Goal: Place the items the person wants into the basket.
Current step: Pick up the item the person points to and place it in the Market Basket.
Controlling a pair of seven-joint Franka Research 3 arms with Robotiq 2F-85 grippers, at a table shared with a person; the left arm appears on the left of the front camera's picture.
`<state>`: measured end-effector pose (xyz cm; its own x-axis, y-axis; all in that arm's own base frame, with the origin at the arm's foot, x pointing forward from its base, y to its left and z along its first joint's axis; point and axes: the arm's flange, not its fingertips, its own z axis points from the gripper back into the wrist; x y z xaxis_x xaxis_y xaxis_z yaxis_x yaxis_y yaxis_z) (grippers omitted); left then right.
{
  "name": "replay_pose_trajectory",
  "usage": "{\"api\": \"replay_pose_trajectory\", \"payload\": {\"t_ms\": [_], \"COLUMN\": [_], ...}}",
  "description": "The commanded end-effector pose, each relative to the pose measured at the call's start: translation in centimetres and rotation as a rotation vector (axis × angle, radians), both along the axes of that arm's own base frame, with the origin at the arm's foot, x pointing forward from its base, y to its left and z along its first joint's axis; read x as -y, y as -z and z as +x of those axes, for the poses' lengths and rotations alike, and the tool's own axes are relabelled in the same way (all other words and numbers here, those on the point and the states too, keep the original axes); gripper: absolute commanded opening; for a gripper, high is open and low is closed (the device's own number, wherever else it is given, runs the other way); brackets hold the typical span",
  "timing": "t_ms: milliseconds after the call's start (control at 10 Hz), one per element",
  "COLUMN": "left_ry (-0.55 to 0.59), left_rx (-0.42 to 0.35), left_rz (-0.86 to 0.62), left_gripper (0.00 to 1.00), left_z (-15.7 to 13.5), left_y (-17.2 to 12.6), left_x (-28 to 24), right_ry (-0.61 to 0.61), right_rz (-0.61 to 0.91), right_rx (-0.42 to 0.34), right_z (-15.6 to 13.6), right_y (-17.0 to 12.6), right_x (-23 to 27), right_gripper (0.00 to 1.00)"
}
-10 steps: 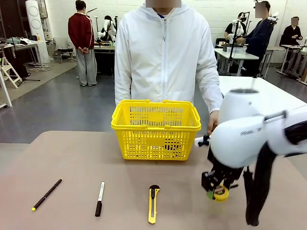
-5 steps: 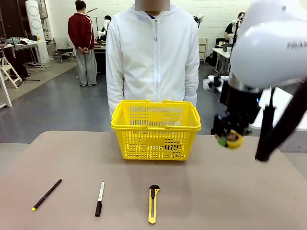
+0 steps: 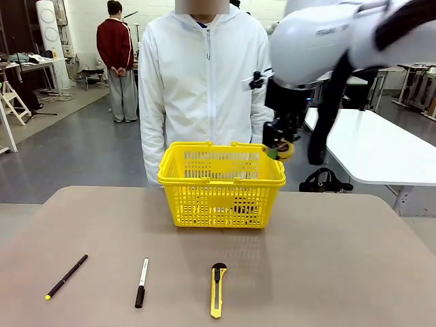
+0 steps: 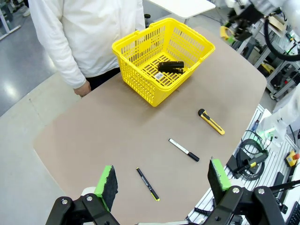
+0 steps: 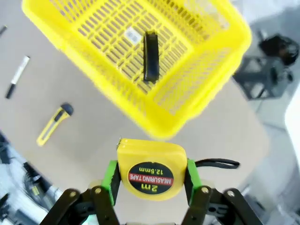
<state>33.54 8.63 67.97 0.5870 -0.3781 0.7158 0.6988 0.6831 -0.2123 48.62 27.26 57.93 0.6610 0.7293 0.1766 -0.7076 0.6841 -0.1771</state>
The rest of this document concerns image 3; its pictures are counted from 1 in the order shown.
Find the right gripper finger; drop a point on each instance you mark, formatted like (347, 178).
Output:
(272, 152)
(285, 142)

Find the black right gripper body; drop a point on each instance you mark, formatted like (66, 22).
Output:
(281, 129)

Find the yellow tape roll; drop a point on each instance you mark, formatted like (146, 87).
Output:
(287, 152)

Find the person's right forearm white sleeve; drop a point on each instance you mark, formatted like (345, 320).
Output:
(153, 150)

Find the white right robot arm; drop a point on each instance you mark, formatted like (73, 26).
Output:
(316, 37)

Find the yellow plastic shopping basket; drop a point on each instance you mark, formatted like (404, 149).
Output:
(221, 190)

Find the person in white hooded jacket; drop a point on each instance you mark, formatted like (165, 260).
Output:
(201, 78)

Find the person in red jacket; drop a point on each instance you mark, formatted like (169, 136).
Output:
(117, 61)

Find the black clip with white tag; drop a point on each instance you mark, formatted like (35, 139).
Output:
(256, 80)

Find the black bag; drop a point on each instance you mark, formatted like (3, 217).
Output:
(323, 182)

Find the black item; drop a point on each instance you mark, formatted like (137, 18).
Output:
(246, 208)

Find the large white table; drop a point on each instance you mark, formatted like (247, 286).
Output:
(374, 150)

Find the grey desk with metal legs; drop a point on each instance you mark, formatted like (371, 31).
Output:
(413, 85)

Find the yellow utility knife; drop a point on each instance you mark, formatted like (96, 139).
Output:
(217, 289)

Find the white pen with black cap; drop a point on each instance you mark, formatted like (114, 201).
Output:
(142, 282)

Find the black chair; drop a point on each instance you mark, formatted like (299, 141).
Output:
(92, 76)

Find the black pen with yellow tip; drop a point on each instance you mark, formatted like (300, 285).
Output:
(66, 277)

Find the black tripod stand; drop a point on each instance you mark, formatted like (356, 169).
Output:
(34, 102)

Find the white tower air conditioner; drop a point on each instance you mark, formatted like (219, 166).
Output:
(51, 37)

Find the cluttered grey table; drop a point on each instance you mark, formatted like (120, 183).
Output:
(30, 64)

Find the white step ladder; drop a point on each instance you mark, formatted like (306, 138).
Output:
(12, 102)

